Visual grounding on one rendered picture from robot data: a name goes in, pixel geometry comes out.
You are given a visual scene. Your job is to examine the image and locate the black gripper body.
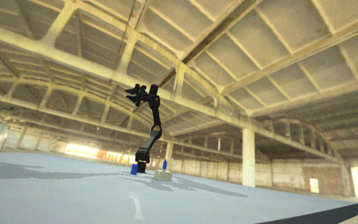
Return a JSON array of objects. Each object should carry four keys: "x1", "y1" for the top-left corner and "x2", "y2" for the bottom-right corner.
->
[{"x1": 134, "y1": 83, "x2": 148, "y2": 107}]

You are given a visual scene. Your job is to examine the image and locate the cream block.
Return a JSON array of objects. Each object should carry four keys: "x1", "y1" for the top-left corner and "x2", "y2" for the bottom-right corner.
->
[{"x1": 154, "y1": 170, "x2": 172, "y2": 181}]

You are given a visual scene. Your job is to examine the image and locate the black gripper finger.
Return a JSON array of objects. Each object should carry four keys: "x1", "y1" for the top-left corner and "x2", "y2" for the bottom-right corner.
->
[
  {"x1": 126, "y1": 95, "x2": 137, "y2": 104},
  {"x1": 125, "y1": 88, "x2": 134, "y2": 95}
]

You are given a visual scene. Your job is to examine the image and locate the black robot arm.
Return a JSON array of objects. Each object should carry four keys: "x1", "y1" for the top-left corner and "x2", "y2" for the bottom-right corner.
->
[{"x1": 135, "y1": 84, "x2": 162, "y2": 173}]

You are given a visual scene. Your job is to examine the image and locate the blue marker cap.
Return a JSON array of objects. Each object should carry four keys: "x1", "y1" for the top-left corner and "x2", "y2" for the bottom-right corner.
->
[{"x1": 131, "y1": 164, "x2": 138, "y2": 175}]

